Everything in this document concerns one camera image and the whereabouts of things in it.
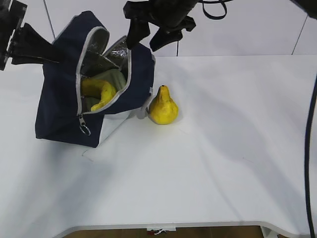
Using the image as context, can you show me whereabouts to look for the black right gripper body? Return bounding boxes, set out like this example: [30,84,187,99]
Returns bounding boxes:
[123,0,198,32]

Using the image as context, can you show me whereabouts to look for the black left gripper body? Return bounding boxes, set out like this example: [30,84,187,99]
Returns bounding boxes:
[0,0,27,71]

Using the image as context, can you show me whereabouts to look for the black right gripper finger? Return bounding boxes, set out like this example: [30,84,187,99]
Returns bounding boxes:
[150,28,183,52]
[126,18,150,49]

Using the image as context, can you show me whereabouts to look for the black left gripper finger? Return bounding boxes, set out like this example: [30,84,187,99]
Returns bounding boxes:
[11,23,61,65]

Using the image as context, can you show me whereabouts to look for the green lid glass container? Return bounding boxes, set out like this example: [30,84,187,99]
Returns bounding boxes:
[82,69,127,112]

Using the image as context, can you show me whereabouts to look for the navy blue lunch bag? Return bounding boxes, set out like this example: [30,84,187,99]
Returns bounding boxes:
[35,11,155,148]

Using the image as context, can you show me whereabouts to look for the yellow banana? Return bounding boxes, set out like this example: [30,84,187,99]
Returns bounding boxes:
[81,78,117,112]

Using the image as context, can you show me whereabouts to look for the yellow pear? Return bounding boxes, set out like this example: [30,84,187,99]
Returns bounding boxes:
[149,85,179,125]

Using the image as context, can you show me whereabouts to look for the black looped cable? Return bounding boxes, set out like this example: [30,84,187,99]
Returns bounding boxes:
[202,0,228,20]

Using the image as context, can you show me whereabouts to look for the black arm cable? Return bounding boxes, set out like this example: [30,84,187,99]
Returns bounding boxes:
[303,74,317,238]

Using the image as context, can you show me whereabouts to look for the red white wires under table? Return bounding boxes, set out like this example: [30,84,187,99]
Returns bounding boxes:
[146,228,177,236]

